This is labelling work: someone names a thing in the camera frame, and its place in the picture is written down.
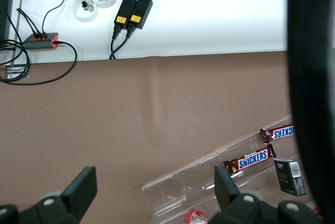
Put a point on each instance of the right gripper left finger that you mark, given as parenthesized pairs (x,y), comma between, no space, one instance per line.
(79,190)

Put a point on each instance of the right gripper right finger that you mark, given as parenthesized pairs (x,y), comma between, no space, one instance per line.
(226,192)

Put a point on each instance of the clear acrylic step display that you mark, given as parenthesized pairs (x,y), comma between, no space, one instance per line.
(193,182)

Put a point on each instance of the red jar white lid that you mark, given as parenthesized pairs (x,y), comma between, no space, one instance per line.
(196,218)

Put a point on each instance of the snickers chocolate bar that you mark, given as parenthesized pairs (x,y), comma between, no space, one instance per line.
(281,133)
(252,159)

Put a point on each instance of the small black box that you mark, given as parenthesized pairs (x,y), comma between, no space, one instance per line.
(289,179)

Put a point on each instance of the brown table mat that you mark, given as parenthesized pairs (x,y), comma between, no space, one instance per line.
(131,116)

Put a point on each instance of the grey orange usb hub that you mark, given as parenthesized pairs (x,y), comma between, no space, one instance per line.
(40,42)

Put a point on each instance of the black power adapter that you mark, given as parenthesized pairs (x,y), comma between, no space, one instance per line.
(125,10)
(141,12)

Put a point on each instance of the small black clip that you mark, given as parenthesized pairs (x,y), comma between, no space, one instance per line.
(84,4)

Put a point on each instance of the black finned computer box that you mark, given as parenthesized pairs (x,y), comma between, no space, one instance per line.
(5,6)

